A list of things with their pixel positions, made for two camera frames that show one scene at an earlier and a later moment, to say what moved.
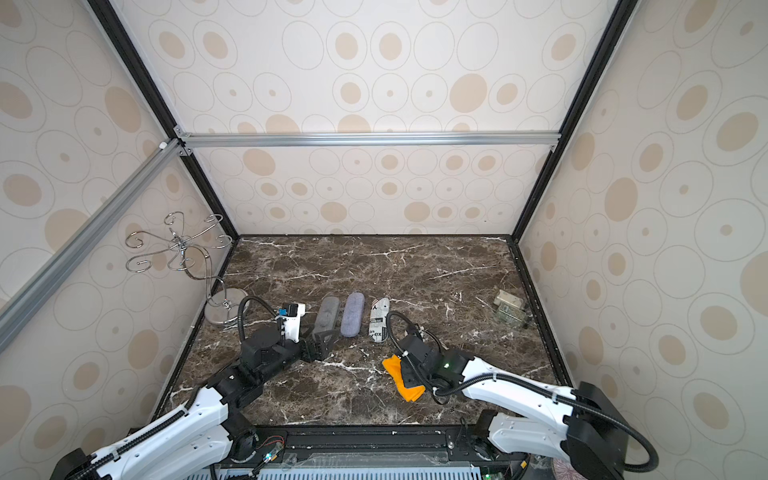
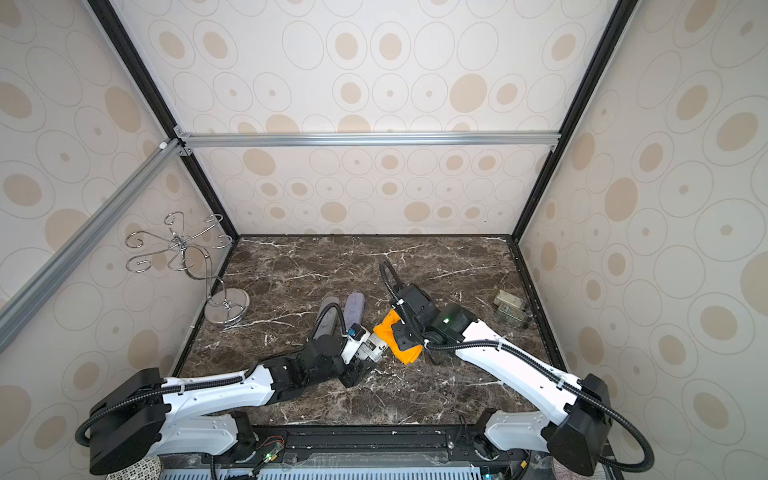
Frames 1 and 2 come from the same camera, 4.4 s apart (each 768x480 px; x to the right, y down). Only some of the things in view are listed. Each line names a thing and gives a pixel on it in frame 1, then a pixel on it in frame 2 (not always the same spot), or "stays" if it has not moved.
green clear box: [510, 306] stays
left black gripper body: [289, 355] to [351, 373]
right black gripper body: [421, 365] to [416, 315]
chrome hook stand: [223, 306] stays
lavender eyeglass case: [352, 315] stays
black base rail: [372, 445] stays
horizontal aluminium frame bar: [182, 141] stays
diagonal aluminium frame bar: [65, 257] stays
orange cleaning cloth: [393, 365] to [385, 332]
